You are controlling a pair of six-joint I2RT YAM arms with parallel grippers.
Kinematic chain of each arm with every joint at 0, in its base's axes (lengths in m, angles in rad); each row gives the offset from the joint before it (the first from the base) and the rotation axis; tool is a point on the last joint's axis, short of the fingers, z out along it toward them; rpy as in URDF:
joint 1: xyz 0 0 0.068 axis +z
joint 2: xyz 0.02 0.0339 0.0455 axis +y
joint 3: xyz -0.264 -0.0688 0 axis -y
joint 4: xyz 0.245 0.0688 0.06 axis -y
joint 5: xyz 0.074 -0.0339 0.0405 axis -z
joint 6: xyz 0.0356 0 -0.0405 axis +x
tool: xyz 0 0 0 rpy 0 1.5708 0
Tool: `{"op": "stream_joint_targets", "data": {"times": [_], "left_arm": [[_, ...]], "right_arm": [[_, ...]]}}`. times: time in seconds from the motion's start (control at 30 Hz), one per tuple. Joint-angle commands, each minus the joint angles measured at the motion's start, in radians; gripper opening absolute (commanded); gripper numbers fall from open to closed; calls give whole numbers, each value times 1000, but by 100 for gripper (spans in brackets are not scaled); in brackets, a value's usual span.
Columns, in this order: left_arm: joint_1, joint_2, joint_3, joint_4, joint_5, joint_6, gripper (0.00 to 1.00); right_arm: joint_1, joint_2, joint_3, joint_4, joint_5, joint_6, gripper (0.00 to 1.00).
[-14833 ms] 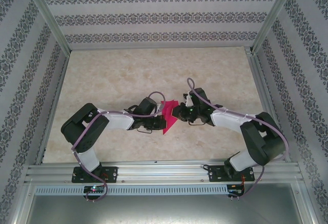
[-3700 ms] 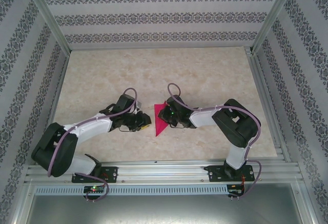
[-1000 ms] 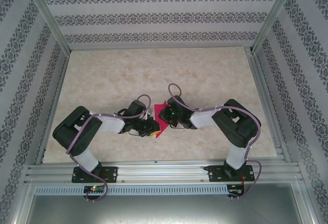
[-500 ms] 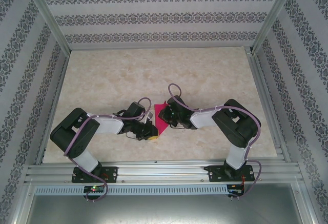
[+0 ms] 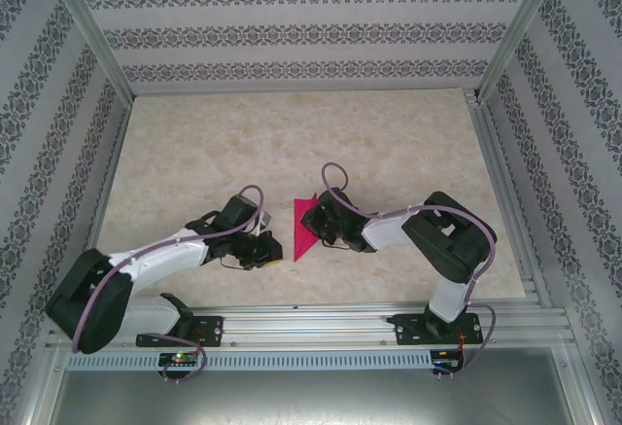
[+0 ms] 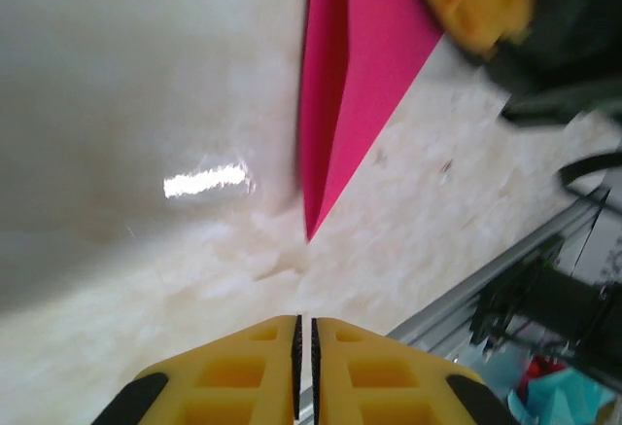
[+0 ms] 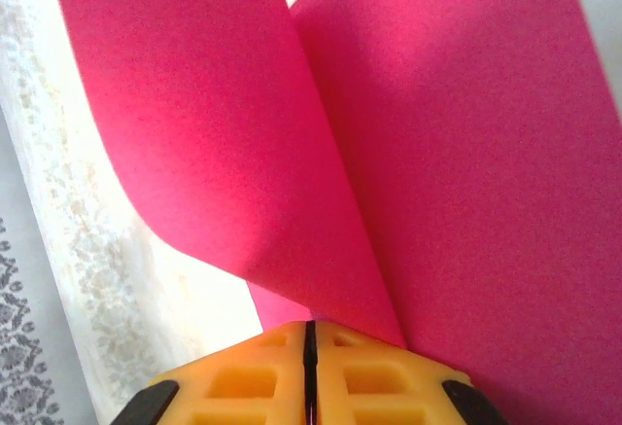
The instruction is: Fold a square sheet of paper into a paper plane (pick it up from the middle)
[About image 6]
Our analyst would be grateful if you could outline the teal crumpled object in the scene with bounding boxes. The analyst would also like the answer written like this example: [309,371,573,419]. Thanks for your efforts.
[507,366,618,425]

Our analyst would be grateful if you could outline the long aluminium mounting rail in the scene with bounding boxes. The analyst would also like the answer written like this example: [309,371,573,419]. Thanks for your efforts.
[388,189,622,363]

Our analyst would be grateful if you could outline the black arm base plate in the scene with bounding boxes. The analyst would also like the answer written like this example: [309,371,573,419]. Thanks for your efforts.
[470,242,553,356]

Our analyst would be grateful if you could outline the pink paper sheet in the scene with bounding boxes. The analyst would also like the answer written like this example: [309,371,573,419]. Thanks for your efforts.
[294,0,451,245]

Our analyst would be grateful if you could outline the thin black wire loop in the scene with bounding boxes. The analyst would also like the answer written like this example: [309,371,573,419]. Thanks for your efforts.
[556,151,622,197]

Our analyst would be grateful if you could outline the small red object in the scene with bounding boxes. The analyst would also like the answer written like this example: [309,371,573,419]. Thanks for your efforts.
[527,354,558,382]

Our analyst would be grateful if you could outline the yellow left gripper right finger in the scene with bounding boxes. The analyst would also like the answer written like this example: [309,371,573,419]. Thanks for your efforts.
[310,316,511,425]

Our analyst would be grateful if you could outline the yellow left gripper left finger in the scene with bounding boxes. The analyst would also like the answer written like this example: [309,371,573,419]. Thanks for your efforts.
[91,315,302,425]

